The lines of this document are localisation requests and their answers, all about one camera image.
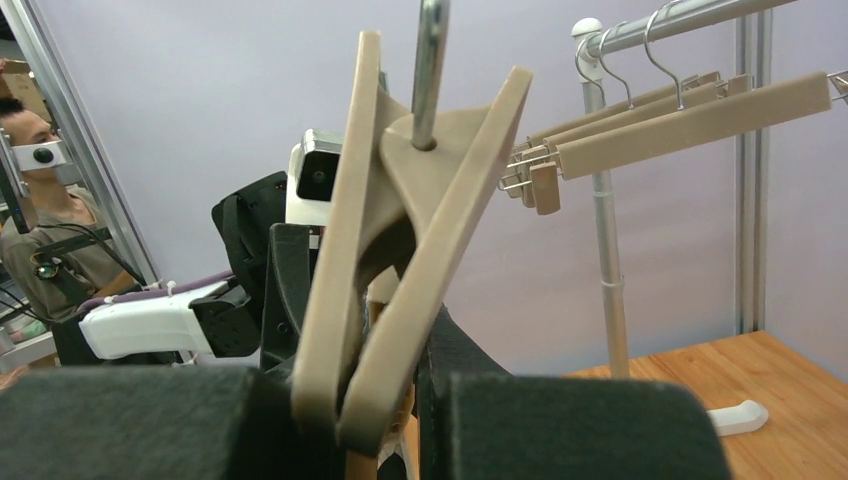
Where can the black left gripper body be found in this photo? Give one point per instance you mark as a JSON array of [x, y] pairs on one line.
[[272, 261]]

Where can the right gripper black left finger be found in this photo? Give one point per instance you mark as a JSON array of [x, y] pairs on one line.
[[148, 423]]

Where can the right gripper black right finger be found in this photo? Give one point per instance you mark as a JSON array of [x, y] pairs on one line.
[[477, 421]]

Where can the beige hanger with black underwear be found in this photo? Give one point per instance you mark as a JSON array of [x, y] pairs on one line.
[[411, 187]]

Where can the beige hanger with blue underwear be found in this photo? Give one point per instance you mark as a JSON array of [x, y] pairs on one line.
[[689, 126]]

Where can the beige clip hanger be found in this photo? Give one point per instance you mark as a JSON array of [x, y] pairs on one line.
[[548, 154]]

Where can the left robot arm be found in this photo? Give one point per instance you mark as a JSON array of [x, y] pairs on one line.
[[204, 316]]

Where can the empty beige hanger left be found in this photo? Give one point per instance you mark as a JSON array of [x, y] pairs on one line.
[[536, 139]]

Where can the person in background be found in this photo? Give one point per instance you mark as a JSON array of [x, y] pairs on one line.
[[56, 212]]

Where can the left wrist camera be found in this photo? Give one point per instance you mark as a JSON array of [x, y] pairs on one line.
[[310, 178]]

